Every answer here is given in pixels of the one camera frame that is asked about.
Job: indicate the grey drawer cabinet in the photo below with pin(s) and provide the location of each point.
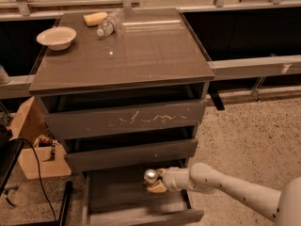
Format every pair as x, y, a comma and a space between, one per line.
152, 58

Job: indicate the white bowl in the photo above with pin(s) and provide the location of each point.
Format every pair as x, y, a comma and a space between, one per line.
57, 38

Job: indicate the yellow sponge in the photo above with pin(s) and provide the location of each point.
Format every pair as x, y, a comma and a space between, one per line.
94, 18

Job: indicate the cardboard box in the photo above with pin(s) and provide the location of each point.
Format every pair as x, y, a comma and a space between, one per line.
47, 158

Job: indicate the clear plastic water bottle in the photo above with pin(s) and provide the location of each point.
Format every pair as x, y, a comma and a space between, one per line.
110, 23

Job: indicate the grey middle drawer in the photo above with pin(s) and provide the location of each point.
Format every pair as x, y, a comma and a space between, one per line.
134, 155

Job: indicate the metal railing frame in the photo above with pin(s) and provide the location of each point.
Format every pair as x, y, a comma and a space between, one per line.
231, 69

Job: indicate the black post on floor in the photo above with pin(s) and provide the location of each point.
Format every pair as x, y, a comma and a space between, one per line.
65, 204

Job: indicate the grey open bottom drawer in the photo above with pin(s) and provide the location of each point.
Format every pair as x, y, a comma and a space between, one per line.
118, 197

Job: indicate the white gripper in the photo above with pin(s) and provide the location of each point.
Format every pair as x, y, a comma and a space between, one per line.
170, 178

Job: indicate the orange soda can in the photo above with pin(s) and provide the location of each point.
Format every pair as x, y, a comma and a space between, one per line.
150, 177

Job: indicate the grey top drawer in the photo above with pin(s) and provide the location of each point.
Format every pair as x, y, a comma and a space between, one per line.
126, 119

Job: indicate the black furniture at left edge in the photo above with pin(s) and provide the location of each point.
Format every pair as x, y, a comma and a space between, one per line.
10, 150

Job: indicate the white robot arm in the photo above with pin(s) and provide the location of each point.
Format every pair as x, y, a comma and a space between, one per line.
281, 207

